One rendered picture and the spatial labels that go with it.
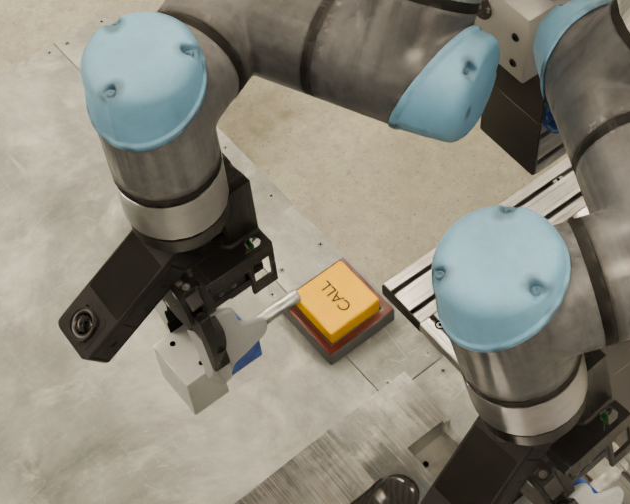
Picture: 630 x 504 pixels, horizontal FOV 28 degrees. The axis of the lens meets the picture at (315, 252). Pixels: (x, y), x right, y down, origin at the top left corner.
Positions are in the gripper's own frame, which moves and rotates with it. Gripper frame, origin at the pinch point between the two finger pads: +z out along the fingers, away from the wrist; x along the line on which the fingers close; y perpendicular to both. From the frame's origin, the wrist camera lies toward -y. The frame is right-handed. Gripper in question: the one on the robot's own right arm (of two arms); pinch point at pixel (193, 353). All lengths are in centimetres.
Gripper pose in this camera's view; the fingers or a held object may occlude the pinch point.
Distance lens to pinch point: 104.9
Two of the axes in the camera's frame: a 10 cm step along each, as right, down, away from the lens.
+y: 7.8, -5.5, 3.0
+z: 0.7, 5.5, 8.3
